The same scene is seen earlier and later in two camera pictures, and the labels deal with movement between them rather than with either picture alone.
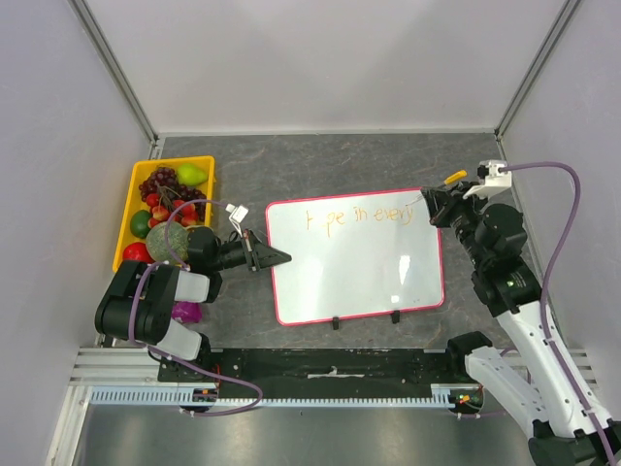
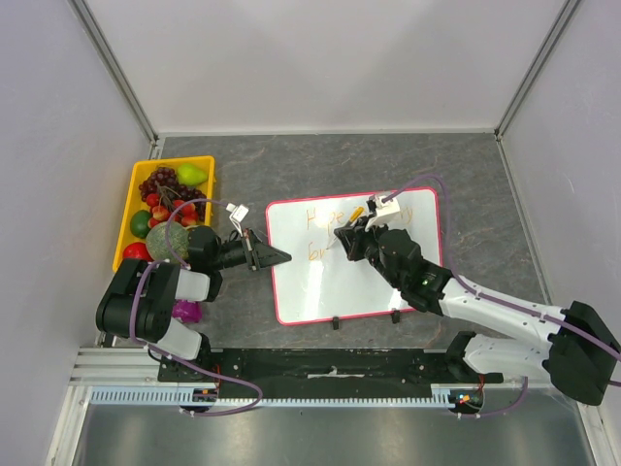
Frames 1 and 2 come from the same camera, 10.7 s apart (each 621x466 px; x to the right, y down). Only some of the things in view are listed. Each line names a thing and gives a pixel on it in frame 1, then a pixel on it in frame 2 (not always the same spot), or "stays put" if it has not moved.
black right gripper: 444,210 to 360,238
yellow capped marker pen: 448,181 to 356,214
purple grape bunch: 164,183 stays put
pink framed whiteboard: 355,254 stays put
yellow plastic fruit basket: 136,203 stays put
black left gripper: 264,255 stays put
